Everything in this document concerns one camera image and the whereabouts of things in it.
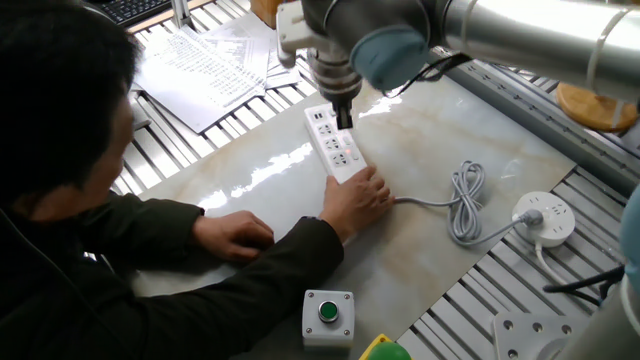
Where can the person's torso dark jacket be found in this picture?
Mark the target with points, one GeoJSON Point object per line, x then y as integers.
{"type": "Point", "coordinates": [50, 300]}

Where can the right forearm dark sleeve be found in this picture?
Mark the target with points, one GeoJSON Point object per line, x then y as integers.
{"type": "Point", "coordinates": [275, 270]}

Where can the aluminium frame post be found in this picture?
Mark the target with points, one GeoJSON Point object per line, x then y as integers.
{"type": "Point", "coordinates": [181, 12]}

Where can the blank folded paper sheets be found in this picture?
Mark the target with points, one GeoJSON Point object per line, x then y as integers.
{"type": "Point", "coordinates": [282, 77]}

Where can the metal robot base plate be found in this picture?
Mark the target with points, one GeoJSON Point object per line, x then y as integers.
{"type": "Point", "coordinates": [520, 332]}

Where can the black keyboard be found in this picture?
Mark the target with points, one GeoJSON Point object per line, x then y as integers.
{"type": "Point", "coordinates": [135, 10]}

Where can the round white socket hub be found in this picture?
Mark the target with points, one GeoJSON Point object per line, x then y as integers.
{"type": "Point", "coordinates": [552, 215]}

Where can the grey box small green button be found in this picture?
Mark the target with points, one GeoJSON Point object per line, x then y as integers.
{"type": "Point", "coordinates": [327, 325]}

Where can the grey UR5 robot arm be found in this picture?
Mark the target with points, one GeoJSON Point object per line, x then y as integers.
{"type": "Point", "coordinates": [525, 30]}

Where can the yellow box green mushroom button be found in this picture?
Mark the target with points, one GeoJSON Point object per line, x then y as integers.
{"type": "Point", "coordinates": [387, 352]}

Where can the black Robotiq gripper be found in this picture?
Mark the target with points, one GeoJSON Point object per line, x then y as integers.
{"type": "Point", "coordinates": [341, 97]}

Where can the person's left hand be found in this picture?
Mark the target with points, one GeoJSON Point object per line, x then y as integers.
{"type": "Point", "coordinates": [232, 235]}

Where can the person's right hand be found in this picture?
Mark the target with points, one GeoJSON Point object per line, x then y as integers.
{"type": "Point", "coordinates": [352, 205]}

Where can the round wooden stand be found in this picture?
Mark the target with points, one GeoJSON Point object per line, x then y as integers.
{"type": "Point", "coordinates": [590, 107]}

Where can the white four-button power strip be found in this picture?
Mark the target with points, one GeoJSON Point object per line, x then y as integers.
{"type": "Point", "coordinates": [332, 150]}

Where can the left forearm dark sleeve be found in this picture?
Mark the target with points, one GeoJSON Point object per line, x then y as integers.
{"type": "Point", "coordinates": [160, 230]}

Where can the aluminium frame rail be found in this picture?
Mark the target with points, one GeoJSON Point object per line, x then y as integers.
{"type": "Point", "coordinates": [525, 125]}

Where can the large printed paper sheet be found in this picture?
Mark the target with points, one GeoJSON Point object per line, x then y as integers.
{"type": "Point", "coordinates": [200, 75]}

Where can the person's head black hair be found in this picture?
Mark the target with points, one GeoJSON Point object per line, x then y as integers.
{"type": "Point", "coordinates": [55, 100]}

